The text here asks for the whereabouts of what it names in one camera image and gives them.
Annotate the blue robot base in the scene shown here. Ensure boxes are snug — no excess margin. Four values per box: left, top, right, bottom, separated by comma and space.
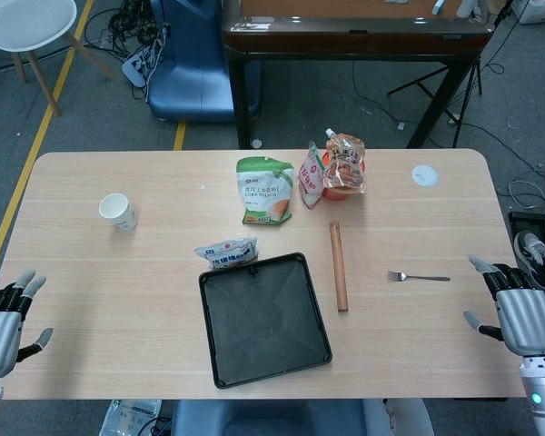
147, 0, 261, 124

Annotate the orange spout sauce pouch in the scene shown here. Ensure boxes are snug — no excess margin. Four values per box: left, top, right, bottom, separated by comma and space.
322, 127, 367, 195

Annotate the red white snack packet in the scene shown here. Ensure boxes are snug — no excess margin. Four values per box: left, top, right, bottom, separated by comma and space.
297, 141, 324, 210

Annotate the white paper cup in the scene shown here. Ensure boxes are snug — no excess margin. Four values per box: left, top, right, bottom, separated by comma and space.
98, 193, 138, 232

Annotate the black cable bundle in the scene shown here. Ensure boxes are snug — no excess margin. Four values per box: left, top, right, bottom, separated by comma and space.
84, 0, 169, 60

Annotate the grey black sneaker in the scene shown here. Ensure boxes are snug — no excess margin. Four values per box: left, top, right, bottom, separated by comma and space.
513, 230, 545, 291

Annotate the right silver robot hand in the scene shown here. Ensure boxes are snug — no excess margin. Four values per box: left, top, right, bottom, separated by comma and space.
462, 253, 545, 356

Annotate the clear plastic bag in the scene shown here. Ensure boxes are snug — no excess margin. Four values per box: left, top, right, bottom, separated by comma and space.
102, 398, 163, 436

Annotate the black square plastic tray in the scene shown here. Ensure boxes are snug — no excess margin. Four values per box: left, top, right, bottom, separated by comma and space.
198, 252, 333, 390

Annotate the white chair with wooden legs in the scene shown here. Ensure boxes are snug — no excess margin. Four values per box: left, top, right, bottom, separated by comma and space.
0, 0, 119, 117

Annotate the small white snack packet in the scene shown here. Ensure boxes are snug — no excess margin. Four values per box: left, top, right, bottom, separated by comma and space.
194, 235, 260, 273

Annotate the metal fork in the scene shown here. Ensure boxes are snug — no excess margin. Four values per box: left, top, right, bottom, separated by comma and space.
386, 270, 451, 282

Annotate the orange plastic bowl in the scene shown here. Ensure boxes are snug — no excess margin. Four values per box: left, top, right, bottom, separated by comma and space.
321, 152, 368, 202

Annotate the dark brown wooden table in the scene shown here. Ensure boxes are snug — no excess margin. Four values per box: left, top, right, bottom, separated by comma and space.
221, 0, 494, 150

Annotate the white round table grommet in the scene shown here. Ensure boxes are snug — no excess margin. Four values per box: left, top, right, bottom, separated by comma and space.
411, 163, 439, 187

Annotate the wooden rolling pin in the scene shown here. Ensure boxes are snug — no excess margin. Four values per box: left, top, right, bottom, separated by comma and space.
329, 221, 350, 313

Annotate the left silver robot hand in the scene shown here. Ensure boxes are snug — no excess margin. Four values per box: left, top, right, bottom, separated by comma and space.
0, 267, 55, 379

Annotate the white power strip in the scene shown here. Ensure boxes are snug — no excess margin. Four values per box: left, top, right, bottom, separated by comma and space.
121, 45, 159, 88

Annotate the green corn starch bag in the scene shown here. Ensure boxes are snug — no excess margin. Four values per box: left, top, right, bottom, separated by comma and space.
235, 156, 296, 227

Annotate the black equipment case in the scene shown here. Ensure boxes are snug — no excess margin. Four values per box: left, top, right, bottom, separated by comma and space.
508, 211, 545, 255

